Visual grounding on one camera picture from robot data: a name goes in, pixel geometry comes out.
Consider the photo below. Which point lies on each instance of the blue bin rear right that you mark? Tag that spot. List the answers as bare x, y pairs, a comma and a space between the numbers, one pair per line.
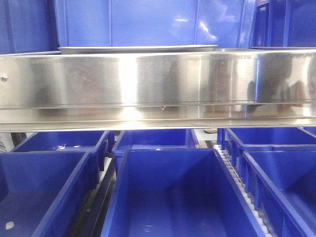
239, 140

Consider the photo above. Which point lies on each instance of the blue bin rear left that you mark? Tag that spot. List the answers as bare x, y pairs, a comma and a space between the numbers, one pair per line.
98, 143

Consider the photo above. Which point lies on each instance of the blue bin rear centre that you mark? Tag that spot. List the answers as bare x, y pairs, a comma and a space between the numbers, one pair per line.
153, 139

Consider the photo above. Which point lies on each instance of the stainless steel shelf rail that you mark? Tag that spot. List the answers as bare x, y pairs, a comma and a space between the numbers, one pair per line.
238, 88

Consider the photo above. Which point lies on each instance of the silver metal tray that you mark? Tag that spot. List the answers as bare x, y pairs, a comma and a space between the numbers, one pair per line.
137, 49

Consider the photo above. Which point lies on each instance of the blue bin upper right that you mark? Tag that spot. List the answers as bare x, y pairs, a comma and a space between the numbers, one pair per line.
285, 23

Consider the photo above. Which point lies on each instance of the roller track rail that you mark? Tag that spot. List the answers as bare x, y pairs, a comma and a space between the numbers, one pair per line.
226, 159

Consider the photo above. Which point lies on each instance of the blue bin lower right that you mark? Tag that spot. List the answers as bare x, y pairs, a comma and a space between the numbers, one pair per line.
283, 185

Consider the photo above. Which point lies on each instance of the blue bin behind tray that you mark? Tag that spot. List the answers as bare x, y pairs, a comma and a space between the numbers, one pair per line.
226, 23

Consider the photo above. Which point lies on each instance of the blue bin lower left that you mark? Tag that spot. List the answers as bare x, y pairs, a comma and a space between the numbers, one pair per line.
41, 194

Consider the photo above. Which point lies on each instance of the blue bin lower centre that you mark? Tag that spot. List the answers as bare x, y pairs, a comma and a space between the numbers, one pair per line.
178, 193

